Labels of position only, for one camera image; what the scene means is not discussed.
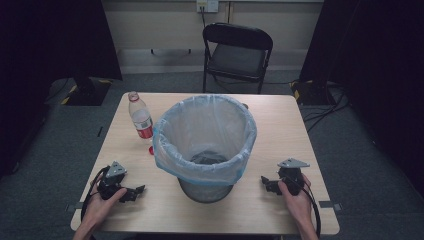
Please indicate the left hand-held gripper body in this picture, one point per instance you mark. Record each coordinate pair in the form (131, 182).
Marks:
(113, 180)

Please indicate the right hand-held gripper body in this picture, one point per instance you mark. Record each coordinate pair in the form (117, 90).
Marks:
(291, 176)

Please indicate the person's right hand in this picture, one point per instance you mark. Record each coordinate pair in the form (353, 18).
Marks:
(298, 206)

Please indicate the person's left hand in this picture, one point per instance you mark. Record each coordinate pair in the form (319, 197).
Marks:
(98, 210)

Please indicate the red bottle cap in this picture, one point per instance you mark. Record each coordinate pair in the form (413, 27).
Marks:
(151, 150)

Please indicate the grey tape strip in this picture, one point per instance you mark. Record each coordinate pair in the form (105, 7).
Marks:
(330, 205)
(74, 206)

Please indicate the grey mesh trash bin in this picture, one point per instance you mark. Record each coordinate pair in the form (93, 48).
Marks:
(205, 193)

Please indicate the clear plastic water bottle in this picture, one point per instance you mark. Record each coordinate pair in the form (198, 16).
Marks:
(141, 120)

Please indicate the translucent blue bin liner bag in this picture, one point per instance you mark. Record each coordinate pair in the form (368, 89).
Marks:
(203, 133)

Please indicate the black stand base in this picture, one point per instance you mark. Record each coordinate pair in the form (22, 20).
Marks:
(87, 91)
(311, 93)

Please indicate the black curtain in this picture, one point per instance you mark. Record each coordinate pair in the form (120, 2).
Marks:
(373, 83)
(43, 60)

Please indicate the black folding chair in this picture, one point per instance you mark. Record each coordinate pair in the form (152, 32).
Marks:
(237, 58)

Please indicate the white wall socket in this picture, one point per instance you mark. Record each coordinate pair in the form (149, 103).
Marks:
(207, 5)

